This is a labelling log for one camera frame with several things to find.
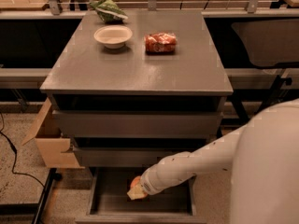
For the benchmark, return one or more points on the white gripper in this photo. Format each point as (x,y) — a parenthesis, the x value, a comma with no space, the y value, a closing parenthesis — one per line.
(148,183)

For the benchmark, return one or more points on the orange fruit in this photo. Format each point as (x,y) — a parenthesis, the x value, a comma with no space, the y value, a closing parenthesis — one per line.
(135,182)

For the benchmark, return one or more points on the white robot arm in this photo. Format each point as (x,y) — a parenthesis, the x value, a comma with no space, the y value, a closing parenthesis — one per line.
(264,158)

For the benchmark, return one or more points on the grey open bottom drawer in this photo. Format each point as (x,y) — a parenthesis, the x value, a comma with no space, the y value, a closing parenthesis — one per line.
(110,204)

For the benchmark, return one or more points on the grey middle drawer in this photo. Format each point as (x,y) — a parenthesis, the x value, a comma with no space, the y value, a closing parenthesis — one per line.
(124,157)

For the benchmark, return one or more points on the grey drawer cabinet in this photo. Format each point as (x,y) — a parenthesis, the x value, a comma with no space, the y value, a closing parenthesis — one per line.
(88,77)

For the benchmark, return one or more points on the grey top drawer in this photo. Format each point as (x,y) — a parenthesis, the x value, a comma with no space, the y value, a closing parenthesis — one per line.
(195,125)

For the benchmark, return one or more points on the cardboard box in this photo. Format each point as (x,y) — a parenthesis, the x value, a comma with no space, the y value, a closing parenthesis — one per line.
(54,149)

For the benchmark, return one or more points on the red snack bag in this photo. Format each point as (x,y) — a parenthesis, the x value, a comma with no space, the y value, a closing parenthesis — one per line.
(160,42)

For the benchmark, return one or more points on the white paper bowl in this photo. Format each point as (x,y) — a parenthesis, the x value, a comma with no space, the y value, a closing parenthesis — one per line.
(113,36)

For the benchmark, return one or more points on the green chip bag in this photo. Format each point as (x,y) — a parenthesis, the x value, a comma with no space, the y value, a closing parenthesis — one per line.
(108,11)

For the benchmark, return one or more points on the grey office chair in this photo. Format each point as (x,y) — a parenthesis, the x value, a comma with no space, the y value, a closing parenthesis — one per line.
(272,43)

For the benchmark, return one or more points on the black metal floor frame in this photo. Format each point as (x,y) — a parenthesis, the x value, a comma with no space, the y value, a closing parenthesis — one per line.
(35,210)

